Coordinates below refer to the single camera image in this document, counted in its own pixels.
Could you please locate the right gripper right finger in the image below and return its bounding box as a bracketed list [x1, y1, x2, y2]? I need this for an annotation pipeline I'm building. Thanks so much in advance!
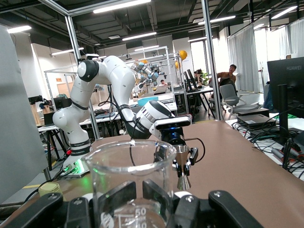
[142, 179, 265, 228]

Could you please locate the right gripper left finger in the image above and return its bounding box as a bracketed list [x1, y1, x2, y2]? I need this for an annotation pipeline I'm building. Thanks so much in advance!
[0, 180, 137, 228]

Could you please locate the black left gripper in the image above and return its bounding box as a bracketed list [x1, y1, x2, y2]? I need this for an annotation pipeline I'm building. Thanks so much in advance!
[153, 127, 199, 178]

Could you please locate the steel double-cone jigger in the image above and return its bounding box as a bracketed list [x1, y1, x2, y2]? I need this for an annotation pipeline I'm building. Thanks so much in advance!
[174, 145, 192, 190]

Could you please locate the small clear glass beaker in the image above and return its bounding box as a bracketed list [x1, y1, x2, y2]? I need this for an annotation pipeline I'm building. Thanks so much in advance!
[82, 139, 178, 228]

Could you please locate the yellow-green capped bottle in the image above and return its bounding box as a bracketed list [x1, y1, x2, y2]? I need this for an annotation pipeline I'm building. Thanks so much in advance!
[38, 182, 64, 202]

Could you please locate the brown table mat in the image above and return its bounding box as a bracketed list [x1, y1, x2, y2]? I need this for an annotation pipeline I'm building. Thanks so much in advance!
[0, 120, 304, 228]

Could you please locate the teal plastic bin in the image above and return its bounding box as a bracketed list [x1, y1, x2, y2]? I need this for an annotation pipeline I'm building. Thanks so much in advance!
[137, 96, 159, 107]

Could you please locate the white office chair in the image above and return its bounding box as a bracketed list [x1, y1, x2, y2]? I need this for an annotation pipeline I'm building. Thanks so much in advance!
[219, 84, 261, 115]

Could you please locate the black flat box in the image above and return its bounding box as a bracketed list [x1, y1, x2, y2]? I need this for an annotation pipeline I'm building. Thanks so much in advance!
[237, 108, 277, 128]

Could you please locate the seated person brown shirt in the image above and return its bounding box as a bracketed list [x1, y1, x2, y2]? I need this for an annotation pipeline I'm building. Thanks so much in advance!
[216, 64, 238, 86]

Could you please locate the white curtain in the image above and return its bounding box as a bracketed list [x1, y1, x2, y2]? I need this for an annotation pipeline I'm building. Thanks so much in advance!
[227, 23, 257, 94]

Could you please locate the ceiling light strip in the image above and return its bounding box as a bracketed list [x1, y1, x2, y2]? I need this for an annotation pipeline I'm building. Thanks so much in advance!
[122, 31, 158, 42]
[198, 15, 237, 26]
[93, 0, 152, 14]

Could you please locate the black Huawei monitor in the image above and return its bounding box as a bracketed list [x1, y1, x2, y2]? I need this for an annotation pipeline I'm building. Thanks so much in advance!
[267, 56, 304, 143]

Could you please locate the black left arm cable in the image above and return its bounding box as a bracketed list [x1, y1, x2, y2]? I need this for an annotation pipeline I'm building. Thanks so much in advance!
[98, 85, 206, 167]

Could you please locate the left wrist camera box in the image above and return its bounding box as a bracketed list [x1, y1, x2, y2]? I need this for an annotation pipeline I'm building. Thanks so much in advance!
[154, 115, 192, 131]

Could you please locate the tangle of black cables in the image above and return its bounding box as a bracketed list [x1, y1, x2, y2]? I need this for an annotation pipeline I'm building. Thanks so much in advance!
[231, 118, 304, 179]

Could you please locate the aluminium frame post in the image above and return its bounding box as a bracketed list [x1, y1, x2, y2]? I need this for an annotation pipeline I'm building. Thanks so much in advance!
[64, 15, 101, 141]
[201, 0, 224, 121]

